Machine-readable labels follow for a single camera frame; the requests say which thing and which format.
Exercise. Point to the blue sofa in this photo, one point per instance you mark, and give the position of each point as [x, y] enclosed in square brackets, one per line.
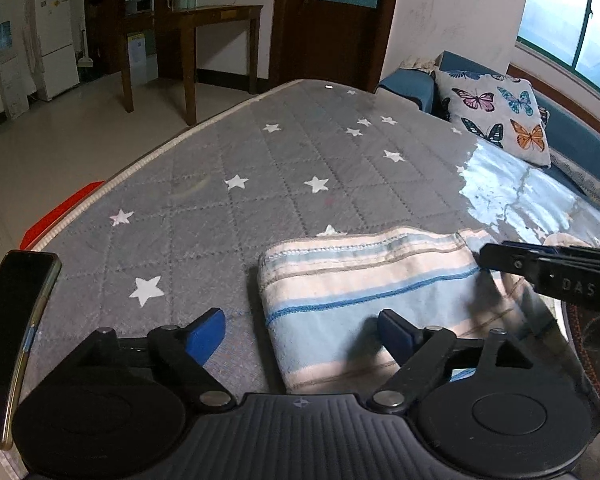
[574, 145]

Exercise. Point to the white refrigerator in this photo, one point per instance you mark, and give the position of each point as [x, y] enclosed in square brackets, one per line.
[56, 70]

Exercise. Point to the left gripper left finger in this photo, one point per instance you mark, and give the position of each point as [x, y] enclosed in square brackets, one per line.
[177, 356]

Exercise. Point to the black smartphone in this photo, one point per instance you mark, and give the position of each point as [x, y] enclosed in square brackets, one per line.
[26, 281]

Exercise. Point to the red plastic stool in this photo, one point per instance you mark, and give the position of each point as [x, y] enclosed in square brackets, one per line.
[42, 226]

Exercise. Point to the white water dispenser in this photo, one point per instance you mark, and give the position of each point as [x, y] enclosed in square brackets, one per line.
[12, 88]

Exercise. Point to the butterfly print pillow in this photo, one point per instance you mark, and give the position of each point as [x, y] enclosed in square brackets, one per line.
[497, 108]

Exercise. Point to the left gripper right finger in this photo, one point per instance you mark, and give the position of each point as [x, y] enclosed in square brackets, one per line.
[421, 354]

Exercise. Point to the green framed window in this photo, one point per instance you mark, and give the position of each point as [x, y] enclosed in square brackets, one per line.
[568, 32]

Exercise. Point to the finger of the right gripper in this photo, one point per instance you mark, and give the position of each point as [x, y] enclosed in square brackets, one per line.
[573, 277]
[526, 247]

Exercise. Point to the blue striped knit sweater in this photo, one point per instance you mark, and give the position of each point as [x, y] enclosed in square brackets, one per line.
[322, 296]

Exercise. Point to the dark wooden side table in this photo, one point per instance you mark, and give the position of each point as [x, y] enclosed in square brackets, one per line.
[187, 22]

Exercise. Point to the dark wooden door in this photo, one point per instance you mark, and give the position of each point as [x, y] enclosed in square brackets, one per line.
[342, 41]

